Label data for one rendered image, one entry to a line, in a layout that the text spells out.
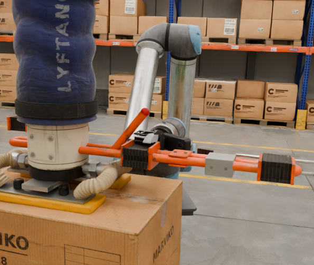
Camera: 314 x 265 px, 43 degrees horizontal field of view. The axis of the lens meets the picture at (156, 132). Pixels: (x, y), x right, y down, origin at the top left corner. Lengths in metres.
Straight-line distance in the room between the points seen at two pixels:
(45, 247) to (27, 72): 0.44
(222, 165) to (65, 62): 0.47
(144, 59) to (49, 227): 0.81
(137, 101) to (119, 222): 0.62
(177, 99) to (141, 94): 0.31
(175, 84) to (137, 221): 0.88
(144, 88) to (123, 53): 8.38
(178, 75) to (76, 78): 0.73
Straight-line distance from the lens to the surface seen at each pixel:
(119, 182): 1.18
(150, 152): 1.01
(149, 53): 1.59
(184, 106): 1.77
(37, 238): 1.06
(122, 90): 8.59
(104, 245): 0.97
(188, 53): 1.66
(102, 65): 10.04
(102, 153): 1.07
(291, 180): 0.97
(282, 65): 9.56
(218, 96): 8.19
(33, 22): 1.05
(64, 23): 1.04
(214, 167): 0.99
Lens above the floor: 1.48
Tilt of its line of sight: 12 degrees down
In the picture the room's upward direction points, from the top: 2 degrees clockwise
